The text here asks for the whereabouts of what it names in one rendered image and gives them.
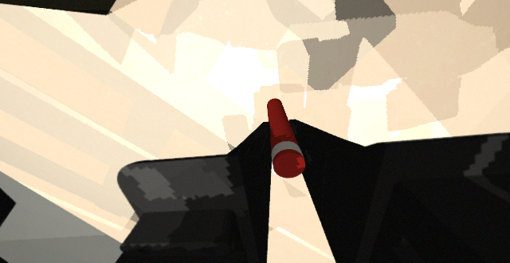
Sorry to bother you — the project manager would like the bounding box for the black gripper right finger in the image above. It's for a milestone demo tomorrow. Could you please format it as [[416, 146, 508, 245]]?
[[289, 119, 510, 263]]

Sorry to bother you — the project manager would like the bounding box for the dark red peg with white band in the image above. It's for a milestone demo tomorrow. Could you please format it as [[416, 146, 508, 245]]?
[[267, 98, 305, 179]]

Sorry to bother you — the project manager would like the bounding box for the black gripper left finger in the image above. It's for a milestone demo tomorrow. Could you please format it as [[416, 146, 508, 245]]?
[[117, 121, 272, 263]]

